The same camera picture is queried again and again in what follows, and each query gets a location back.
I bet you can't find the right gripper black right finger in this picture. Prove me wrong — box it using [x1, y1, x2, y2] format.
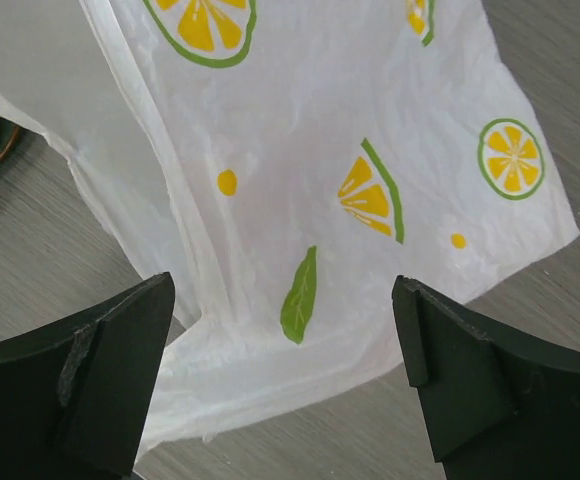
[392, 276, 580, 479]

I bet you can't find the white plastic bag lemon print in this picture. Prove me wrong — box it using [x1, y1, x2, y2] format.
[0, 1, 579, 453]

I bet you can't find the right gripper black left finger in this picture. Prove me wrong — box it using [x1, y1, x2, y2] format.
[0, 272, 175, 479]

